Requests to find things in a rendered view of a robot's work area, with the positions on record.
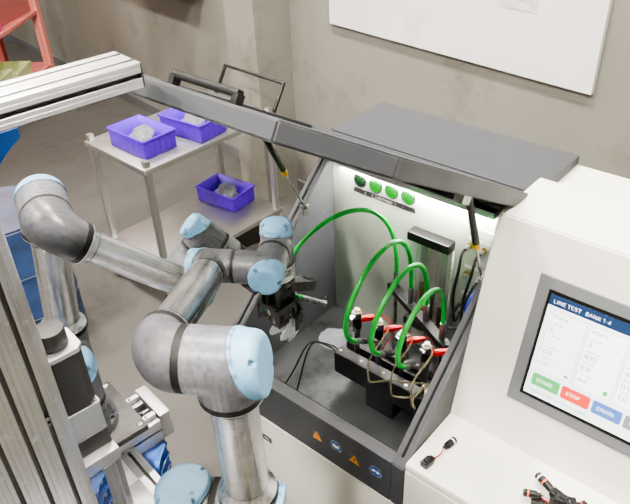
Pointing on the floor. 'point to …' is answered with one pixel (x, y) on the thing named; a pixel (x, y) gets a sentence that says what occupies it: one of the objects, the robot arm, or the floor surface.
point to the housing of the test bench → (485, 153)
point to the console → (616, 481)
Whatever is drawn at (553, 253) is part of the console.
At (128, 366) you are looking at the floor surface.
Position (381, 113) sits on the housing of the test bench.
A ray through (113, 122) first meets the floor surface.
